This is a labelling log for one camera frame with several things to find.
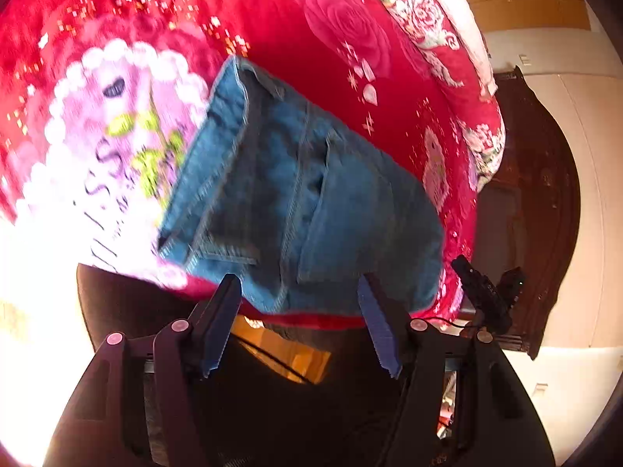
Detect black cable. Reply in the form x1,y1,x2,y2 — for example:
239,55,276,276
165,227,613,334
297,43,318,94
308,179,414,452
236,335,315,386

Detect dark wooden headboard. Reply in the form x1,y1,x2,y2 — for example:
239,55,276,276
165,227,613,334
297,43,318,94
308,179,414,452
462,65,582,361

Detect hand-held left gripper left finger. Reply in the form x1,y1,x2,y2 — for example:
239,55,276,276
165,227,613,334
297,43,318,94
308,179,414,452
44,274,243,467

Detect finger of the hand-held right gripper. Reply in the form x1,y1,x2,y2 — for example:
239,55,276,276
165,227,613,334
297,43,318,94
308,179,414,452
452,255,493,303
496,267,525,305

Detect white fleece blanket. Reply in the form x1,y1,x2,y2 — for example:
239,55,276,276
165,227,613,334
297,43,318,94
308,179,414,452
419,0,498,95

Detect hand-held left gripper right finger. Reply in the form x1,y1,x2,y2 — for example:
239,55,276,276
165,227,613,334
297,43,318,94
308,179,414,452
357,272,556,467

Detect red rose printed blanket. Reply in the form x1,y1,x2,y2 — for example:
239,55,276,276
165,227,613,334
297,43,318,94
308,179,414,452
0,0,507,329

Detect blue denim pants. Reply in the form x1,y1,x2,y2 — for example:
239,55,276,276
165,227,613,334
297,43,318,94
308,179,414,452
157,54,446,317

